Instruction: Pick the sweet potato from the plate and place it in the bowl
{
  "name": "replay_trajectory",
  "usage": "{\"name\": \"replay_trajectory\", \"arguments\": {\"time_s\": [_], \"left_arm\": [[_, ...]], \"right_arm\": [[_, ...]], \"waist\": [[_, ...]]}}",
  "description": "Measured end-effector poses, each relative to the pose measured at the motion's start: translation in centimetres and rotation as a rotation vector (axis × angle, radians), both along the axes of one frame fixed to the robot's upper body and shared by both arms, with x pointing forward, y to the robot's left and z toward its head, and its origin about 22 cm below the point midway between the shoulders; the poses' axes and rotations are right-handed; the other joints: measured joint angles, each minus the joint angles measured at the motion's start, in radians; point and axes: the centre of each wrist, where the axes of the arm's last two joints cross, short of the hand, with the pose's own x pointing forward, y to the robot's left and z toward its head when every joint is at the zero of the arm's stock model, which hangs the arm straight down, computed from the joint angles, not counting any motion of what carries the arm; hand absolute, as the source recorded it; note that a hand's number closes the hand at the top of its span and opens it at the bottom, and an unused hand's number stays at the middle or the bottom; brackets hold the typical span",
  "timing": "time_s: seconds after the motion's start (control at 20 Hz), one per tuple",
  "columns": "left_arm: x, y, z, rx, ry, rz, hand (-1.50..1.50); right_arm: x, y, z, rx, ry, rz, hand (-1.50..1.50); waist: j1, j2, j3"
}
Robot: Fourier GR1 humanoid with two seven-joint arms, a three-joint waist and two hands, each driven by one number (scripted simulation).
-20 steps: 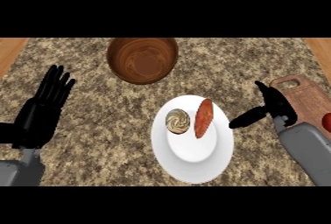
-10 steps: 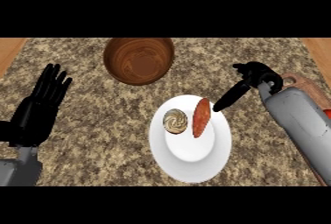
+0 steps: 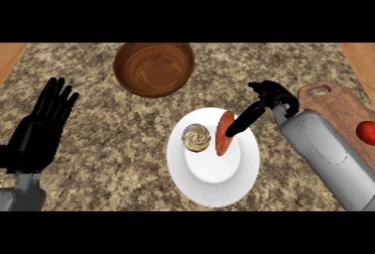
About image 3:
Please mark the brown wooden bowl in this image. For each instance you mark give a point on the brown wooden bowl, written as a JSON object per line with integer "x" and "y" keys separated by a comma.
{"x": 154, "y": 69}

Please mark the white plate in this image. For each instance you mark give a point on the white plate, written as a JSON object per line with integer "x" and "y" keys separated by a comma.
{"x": 213, "y": 157}

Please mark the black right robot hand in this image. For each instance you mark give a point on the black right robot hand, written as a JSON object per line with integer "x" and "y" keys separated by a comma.
{"x": 266, "y": 99}

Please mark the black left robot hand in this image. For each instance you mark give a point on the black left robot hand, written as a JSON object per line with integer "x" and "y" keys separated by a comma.
{"x": 37, "y": 132}

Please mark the red tomato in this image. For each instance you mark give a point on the red tomato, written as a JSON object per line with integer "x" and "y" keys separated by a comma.
{"x": 366, "y": 133}

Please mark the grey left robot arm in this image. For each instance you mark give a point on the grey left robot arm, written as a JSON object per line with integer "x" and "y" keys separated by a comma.
{"x": 22, "y": 193}

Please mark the orange sweet potato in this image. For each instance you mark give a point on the orange sweet potato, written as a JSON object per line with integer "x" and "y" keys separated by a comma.
{"x": 223, "y": 135}

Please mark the swirled frosting cupcake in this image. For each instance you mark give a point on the swirled frosting cupcake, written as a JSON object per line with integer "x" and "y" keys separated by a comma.
{"x": 196, "y": 137}

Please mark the brown wooden cutting board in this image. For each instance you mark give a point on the brown wooden cutting board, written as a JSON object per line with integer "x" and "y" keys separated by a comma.
{"x": 344, "y": 112}

